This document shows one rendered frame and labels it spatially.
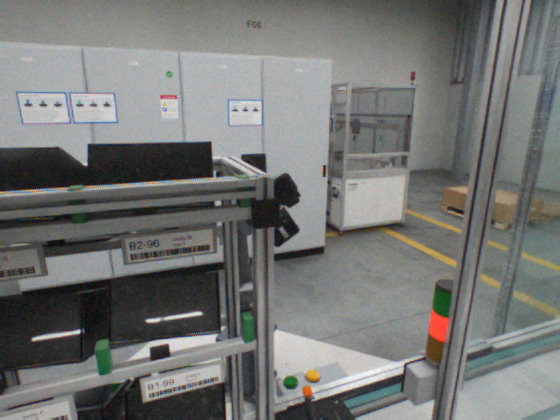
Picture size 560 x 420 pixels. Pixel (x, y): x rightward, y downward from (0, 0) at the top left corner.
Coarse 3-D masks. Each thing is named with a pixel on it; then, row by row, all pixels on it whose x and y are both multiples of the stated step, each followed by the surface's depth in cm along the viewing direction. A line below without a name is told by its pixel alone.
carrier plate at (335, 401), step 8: (328, 400) 93; (336, 400) 93; (304, 408) 90; (312, 408) 90; (320, 408) 90; (328, 408) 90; (336, 408) 90; (344, 408) 90; (280, 416) 88; (288, 416) 88; (296, 416) 88; (304, 416) 88; (328, 416) 88; (336, 416) 88; (344, 416) 88; (352, 416) 88
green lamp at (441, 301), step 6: (438, 288) 63; (438, 294) 63; (444, 294) 62; (450, 294) 61; (438, 300) 63; (444, 300) 62; (450, 300) 61; (432, 306) 65; (438, 306) 63; (444, 306) 62; (438, 312) 63; (444, 312) 62
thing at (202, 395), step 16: (176, 368) 72; (128, 384) 47; (224, 384) 55; (128, 400) 45; (160, 400) 45; (176, 400) 46; (192, 400) 46; (208, 400) 46; (224, 400) 47; (128, 416) 45; (144, 416) 45; (160, 416) 45; (176, 416) 45; (192, 416) 46; (208, 416) 46; (224, 416) 46
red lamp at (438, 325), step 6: (432, 312) 65; (432, 318) 65; (438, 318) 63; (444, 318) 63; (432, 324) 65; (438, 324) 64; (444, 324) 63; (432, 330) 65; (438, 330) 64; (444, 330) 63; (432, 336) 65; (438, 336) 64; (444, 336) 64
